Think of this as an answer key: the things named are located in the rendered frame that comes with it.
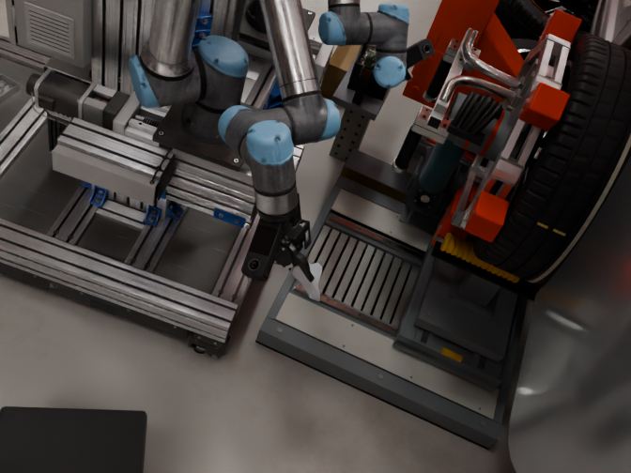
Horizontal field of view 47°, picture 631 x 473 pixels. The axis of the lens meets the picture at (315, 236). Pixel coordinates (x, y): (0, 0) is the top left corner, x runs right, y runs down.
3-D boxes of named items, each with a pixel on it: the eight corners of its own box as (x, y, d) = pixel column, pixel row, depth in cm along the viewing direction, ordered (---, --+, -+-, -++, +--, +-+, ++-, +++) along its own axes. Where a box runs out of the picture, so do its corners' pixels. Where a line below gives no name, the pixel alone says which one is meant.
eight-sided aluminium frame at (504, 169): (458, 271, 202) (551, 130, 161) (436, 262, 203) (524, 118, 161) (495, 153, 238) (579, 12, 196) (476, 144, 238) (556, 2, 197)
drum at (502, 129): (502, 177, 200) (526, 141, 189) (431, 145, 201) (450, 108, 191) (512, 146, 209) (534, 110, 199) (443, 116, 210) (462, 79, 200)
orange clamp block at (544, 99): (547, 131, 172) (560, 122, 163) (516, 118, 173) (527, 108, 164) (559, 105, 173) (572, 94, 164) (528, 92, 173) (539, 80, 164)
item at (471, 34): (519, 98, 191) (538, 66, 183) (451, 68, 192) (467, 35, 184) (530, 62, 202) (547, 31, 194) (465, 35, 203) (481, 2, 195)
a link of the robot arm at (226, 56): (250, 105, 174) (260, 60, 163) (197, 114, 168) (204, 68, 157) (230, 72, 179) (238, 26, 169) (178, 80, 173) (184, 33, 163)
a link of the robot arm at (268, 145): (276, 112, 126) (300, 131, 120) (282, 165, 132) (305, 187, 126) (235, 125, 123) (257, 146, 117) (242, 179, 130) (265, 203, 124)
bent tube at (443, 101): (506, 143, 178) (525, 110, 170) (433, 111, 179) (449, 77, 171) (517, 102, 189) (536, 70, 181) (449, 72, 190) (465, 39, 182)
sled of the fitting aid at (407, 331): (491, 393, 240) (504, 379, 232) (391, 347, 242) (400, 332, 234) (516, 283, 272) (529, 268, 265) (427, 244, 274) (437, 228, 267)
